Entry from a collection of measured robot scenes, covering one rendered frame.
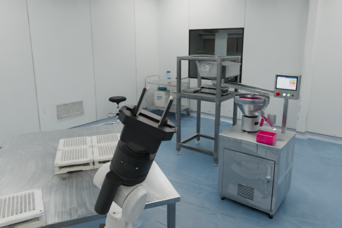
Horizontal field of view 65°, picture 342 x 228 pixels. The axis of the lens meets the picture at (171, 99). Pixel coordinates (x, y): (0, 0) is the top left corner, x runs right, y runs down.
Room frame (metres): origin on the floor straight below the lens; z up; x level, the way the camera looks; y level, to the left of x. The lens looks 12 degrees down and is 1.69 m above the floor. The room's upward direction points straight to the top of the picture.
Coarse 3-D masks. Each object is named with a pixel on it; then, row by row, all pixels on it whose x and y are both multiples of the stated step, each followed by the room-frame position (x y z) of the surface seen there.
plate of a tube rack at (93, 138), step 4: (92, 136) 2.13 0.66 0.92; (104, 136) 2.13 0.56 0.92; (92, 140) 2.03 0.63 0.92; (96, 140) 2.03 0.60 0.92; (112, 140) 2.03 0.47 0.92; (92, 144) 1.96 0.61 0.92; (96, 144) 1.96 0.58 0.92; (100, 144) 1.96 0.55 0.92; (104, 144) 1.96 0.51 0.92; (108, 144) 1.96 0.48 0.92
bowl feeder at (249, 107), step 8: (240, 96) 2.91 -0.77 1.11; (248, 96) 2.97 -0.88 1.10; (256, 96) 2.91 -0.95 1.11; (264, 96) 2.87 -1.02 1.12; (240, 104) 2.69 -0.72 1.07; (248, 104) 2.63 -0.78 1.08; (256, 104) 2.61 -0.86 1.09; (248, 112) 2.69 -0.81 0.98; (256, 112) 2.68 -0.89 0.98; (248, 120) 2.71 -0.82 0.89; (256, 120) 2.71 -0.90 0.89; (272, 120) 2.56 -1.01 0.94; (248, 128) 2.71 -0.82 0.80; (256, 128) 2.71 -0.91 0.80
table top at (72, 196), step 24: (24, 144) 2.14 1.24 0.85; (48, 144) 2.14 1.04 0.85; (0, 168) 1.69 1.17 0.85; (24, 168) 1.69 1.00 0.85; (48, 168) 1.69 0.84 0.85; (0, 192) 1.39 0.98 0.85; (48, 192) 1.39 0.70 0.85; (72, 192) 1.39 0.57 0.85; (96, 192) 1.39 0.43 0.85; (168, 192) 1.39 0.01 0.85; (48, 216) 1.18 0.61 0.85; (72, 216) 1.18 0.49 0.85; (96, 216) 1.19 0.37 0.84
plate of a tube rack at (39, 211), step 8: (24, 192) 1.27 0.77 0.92; (40, 192) 1.27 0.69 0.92; (40, 200) 1.20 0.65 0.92; (32, 208) 1.14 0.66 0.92; (40, 208) 1.14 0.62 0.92; (16, 216) 1.08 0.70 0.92; (24, 216) 1.08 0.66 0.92; (32, 216) 1.09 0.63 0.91; (0, 224) 1.03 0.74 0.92; (8, 224) 1.04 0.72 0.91
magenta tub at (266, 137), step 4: (260, 132) 2.51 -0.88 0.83; (264, 132) 2.50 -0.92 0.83; (268, 132) 2.48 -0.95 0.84; (272, 132) 2.45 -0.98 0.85; (256, 136) 2.43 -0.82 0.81; (260, 136) 2.41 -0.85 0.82; (264, 136) 2.39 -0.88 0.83; (268, 136) 2.36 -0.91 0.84; (272, 136) 2.34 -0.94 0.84; (256, 140) 2.43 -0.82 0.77; (260, 140) 2.41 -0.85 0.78; (264, 140) 2.38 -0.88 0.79; (268, 140) 2.36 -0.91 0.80; (272, 140) 2.34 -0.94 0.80; (272, 144) 2.35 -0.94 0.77
